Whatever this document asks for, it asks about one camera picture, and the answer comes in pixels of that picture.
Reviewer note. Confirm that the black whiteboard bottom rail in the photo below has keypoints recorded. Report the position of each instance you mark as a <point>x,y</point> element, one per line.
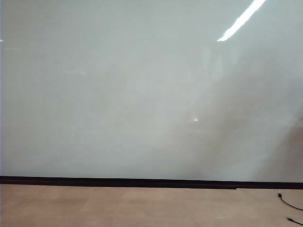
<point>142,183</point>

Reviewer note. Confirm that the pale glass whiteboard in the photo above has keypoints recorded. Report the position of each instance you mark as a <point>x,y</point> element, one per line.
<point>118,82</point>

